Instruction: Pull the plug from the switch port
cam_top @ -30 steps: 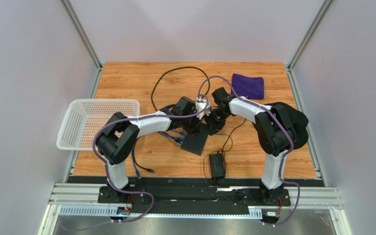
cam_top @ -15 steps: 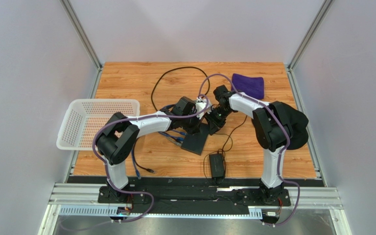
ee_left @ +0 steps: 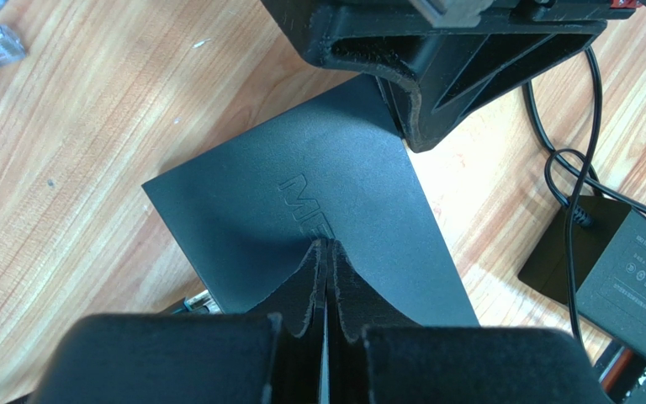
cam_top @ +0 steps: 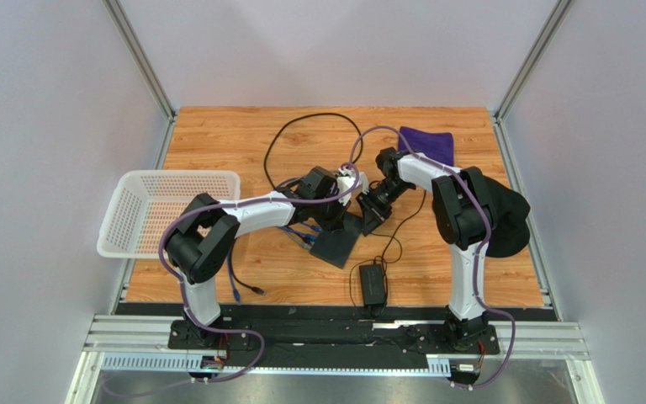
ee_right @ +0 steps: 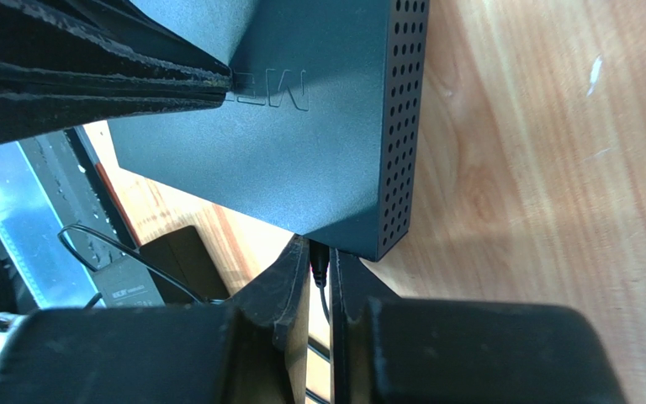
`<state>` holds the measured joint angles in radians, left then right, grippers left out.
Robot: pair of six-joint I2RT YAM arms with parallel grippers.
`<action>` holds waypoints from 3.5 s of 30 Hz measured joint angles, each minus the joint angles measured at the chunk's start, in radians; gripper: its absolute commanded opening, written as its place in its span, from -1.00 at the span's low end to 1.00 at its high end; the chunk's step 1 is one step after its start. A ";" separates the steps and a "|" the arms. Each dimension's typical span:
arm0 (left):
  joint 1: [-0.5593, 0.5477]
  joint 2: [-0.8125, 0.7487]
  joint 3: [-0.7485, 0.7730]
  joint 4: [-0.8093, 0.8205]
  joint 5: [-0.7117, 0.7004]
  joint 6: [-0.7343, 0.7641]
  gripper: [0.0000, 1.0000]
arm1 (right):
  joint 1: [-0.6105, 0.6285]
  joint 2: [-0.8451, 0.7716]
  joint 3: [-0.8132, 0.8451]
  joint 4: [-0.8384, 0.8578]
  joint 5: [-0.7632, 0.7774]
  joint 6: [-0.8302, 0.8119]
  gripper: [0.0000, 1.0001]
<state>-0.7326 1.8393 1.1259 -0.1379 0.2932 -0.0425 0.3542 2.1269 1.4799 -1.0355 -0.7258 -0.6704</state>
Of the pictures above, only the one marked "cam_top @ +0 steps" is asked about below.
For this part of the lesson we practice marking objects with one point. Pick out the black cable teal plug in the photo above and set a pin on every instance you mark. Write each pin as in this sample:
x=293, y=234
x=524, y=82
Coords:
x=317, y=139

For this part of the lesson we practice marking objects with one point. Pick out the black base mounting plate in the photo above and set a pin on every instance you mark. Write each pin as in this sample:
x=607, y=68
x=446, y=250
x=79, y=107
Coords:
x=327, y=337

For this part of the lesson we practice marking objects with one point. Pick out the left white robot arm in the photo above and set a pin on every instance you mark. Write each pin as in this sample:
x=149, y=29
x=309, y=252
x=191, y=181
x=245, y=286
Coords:
x=195, y=246

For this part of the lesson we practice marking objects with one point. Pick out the black power adapter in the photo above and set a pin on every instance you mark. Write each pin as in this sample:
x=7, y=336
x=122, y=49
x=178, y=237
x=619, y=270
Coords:
x=373, y=284

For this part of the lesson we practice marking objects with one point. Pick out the black network switch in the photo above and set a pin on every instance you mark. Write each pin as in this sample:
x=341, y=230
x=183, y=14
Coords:
x=335, y=247

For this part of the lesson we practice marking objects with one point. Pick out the black round cap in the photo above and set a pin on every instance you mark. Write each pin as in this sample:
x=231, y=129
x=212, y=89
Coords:
x=511, y=234

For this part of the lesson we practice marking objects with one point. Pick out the white plastic basket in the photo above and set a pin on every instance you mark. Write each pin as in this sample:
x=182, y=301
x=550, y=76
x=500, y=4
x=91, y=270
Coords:
x=145, y=202

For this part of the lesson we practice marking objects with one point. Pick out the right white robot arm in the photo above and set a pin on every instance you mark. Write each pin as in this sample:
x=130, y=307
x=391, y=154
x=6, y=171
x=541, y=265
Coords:
x=465, y=218

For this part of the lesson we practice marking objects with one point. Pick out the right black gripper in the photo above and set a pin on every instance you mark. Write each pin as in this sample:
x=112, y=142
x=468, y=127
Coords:
x=372, y=204

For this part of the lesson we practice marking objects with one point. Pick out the aluminium frame rail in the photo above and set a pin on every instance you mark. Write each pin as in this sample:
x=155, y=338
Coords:
x=535, y=358

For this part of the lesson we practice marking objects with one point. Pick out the purple cloth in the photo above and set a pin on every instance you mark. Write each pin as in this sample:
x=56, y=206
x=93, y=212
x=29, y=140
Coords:
x=437, y=146

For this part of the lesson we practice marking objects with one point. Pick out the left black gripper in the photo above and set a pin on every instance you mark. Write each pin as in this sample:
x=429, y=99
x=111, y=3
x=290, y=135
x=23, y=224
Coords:
x=339, y=203

